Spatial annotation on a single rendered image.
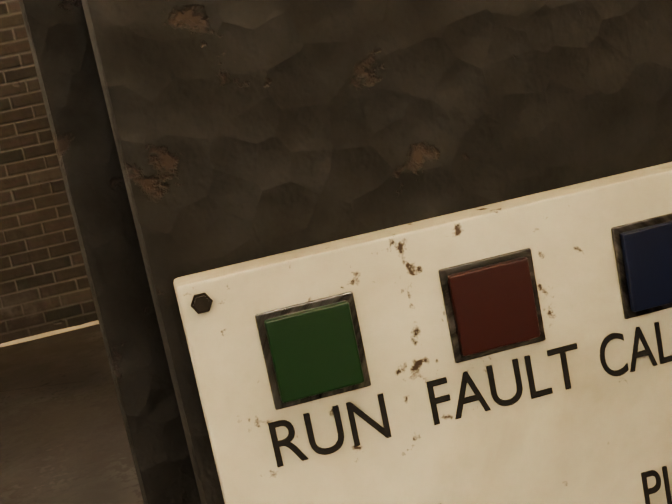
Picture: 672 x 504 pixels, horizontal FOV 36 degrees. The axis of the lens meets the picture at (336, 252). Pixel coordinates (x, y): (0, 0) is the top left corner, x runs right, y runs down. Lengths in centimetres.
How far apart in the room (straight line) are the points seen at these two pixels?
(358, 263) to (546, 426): 11
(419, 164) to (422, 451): 12
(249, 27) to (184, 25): 3
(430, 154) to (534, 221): 5
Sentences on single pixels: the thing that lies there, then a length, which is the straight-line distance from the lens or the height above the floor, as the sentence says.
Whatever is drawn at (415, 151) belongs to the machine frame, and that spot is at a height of 127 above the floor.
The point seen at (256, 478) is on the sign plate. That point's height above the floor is 115.
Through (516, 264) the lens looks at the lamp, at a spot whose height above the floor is 122.
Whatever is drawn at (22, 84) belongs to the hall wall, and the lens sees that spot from 641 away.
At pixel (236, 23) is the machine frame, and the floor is 134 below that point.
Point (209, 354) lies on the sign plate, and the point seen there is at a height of 121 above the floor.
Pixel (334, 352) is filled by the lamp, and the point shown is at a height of 120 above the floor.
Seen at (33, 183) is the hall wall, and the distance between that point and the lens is 643.
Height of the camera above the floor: 132
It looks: 11 degrees down
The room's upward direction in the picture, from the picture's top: 11 degrees counter-clockwise
